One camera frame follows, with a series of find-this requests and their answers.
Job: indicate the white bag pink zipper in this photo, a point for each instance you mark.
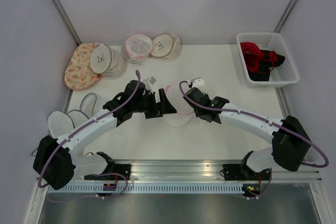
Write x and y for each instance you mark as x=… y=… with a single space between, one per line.
x=137 y=48

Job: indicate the white pink trim bag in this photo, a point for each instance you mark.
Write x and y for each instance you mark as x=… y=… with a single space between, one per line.
x=184 y=111

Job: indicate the corner aluminium post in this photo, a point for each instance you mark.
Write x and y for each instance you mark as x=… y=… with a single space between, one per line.
x=291 y=2
x=66 y=20

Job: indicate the beige bag bra logo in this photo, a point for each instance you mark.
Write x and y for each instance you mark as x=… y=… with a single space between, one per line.
x=166 y=47

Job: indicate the white plastic basket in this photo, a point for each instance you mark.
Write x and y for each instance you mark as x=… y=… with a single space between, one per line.
x=280 y=76

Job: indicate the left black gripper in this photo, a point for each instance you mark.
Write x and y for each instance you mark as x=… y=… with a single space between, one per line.
x=158 y=109

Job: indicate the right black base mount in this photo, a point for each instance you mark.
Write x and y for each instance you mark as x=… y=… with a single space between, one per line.
x=233 y=172

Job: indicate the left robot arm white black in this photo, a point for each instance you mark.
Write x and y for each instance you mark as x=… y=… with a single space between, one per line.
x=58 y=160

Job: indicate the aluminium mounting rail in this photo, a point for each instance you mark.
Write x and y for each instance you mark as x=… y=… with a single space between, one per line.
x=205 y=171

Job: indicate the floral orange laundry bag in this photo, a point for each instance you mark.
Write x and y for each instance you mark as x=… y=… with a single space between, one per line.
x=79 y=75

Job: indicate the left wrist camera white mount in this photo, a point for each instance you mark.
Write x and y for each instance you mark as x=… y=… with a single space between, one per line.
x=150 y=84

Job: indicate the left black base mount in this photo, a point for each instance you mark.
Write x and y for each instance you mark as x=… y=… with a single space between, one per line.
x=122 y=169

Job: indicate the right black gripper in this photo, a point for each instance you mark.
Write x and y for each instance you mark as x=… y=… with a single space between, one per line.
x=205 y=94

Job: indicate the white bag bra logo left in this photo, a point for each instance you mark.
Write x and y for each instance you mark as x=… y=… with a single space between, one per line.
x=107 y=62

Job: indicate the red bra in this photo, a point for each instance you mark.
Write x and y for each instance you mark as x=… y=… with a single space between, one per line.
x=256 y=60

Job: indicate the left corner aluminium post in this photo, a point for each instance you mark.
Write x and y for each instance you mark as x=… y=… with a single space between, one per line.
x=66 y=20

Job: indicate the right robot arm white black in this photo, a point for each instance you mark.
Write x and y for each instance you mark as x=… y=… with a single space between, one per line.
x=287 y=151

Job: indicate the white mesh bag blue zipper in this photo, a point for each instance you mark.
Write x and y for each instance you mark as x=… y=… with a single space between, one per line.
x=60 y=123

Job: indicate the black bra in basket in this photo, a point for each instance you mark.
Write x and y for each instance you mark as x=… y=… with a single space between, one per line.
x=266 y=77

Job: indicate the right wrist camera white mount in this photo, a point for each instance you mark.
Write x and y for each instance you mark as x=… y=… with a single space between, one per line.
x=197 y=83

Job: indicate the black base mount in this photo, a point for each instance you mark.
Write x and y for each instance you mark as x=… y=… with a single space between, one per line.
x=233 y=172
x=122 y=169

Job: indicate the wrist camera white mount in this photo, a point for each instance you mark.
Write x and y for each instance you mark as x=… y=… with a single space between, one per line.
x=150 y=84
x=197 y=83

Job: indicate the right corner aluminium post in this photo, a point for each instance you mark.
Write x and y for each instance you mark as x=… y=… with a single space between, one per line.
x=291 y=2

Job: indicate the white slotted cable duct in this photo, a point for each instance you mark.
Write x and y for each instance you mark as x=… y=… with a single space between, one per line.
x=153 y=188

